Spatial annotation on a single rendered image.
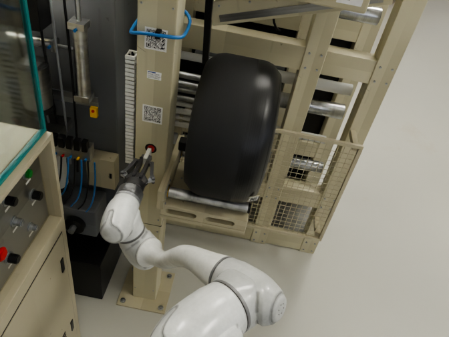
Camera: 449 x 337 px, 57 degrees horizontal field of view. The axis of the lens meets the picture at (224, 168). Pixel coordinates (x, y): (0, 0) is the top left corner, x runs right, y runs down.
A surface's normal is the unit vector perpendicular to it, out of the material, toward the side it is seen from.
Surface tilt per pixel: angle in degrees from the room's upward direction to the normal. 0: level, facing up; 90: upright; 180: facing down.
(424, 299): 0
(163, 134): 90
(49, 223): 0
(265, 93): 30
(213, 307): 6
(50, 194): 90
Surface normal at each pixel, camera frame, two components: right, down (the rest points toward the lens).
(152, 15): -0.13, 0.62
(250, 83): 0.09, -0.48
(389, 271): 0.15, -0.76
